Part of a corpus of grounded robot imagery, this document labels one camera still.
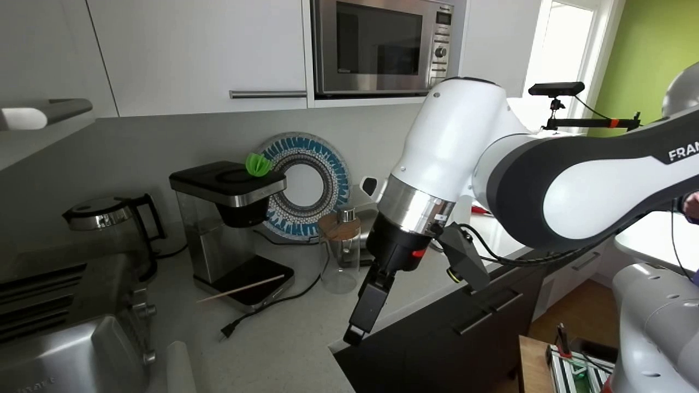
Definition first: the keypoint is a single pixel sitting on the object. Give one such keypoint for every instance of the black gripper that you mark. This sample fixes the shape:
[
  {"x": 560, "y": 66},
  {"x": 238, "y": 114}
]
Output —
[{"x": 397, "y": 253}]

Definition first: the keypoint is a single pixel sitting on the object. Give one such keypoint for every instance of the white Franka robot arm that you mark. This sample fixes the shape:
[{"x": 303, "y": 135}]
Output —
[{"x": 451, "y": 133}]

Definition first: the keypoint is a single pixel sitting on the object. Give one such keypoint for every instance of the glass carafe with cork collar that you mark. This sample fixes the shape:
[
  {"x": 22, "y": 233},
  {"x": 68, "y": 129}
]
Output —
[{"x": 341, "y": 253}]

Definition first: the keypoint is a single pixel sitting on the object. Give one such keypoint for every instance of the dark drawer cabinet front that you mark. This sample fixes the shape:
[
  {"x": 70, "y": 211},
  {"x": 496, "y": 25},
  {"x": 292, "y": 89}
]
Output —
[{"x": 451, "y": 341}]

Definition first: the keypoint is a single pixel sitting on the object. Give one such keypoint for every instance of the white stick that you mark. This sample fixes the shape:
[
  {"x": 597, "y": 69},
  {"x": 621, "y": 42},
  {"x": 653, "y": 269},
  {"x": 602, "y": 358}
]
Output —
[{"x": 240, "y": 290}]

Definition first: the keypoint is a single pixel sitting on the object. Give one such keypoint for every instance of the blue white patterned plate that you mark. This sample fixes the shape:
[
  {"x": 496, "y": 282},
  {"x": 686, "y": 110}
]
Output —
[{"x": 311, "y": 182}]

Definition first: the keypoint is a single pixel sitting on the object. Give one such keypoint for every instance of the black silver coffee maker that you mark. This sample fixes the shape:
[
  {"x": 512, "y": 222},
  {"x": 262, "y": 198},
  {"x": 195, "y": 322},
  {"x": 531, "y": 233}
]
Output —
[{"x": 220, "y": 233}]

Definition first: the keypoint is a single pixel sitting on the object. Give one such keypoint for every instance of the wooden table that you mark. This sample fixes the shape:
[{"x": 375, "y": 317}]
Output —
[{"x": 536, "y": 368}]

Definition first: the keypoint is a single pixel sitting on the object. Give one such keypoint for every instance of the green plastic piece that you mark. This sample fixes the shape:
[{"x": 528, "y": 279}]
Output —
[{"x": 257, "y": 164}]

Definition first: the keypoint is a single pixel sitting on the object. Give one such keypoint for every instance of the white green electronics box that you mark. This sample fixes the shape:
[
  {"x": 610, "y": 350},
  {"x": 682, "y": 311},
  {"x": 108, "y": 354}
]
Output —
[{"x": 579, "y": 368}]

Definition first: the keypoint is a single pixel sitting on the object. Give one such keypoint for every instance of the steel microwave oven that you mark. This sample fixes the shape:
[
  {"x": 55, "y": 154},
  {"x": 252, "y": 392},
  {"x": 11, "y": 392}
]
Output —
[{"x": 384, "y": 46}]

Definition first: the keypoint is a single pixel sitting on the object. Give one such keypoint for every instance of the black tripod bar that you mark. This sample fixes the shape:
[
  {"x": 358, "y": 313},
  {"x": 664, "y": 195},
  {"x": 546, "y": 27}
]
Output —
[{"x": 591, "y": 124}]

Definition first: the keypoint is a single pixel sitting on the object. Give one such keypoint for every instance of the silver toaster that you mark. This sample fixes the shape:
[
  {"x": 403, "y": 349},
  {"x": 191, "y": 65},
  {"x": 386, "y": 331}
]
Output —
[{"x": 67, "y": 292}]

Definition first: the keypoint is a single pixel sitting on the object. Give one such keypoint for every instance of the white upper cabinet door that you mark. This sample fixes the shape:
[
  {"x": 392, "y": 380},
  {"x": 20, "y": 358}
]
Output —
[{"x": 198, "y": 56}]

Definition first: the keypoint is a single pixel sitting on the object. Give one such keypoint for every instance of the plain white upper cabinet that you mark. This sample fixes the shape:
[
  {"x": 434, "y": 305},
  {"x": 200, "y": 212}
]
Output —
[{"x": 52, "y": 51}]

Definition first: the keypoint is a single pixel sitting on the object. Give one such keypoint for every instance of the dark wrist camera box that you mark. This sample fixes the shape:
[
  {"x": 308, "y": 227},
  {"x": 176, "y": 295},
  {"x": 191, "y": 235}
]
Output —
[{"x": 467, "y": 259}]

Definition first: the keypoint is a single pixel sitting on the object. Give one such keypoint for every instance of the black camera on tripod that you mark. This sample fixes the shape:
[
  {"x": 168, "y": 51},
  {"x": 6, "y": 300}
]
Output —
[{"x": 558, "y": 89}]

